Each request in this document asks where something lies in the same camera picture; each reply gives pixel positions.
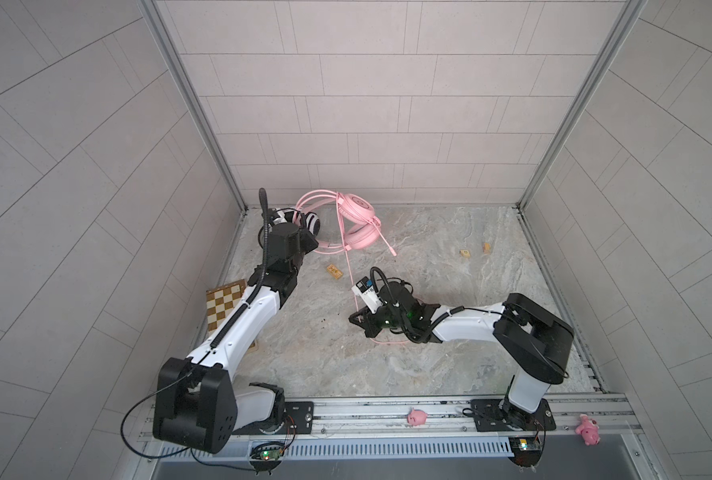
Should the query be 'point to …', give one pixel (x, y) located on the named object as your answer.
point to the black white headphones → (281, 215)
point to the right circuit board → (526, 450)
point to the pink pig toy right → (589, 430)
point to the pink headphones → (363, 226)
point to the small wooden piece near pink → (465, 253)
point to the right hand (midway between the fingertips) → (350, 323)
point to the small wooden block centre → (334, 271)
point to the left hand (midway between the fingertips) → (312, 221)
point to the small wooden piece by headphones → (486, 247)
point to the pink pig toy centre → (416, 417)
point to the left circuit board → (267, 452)
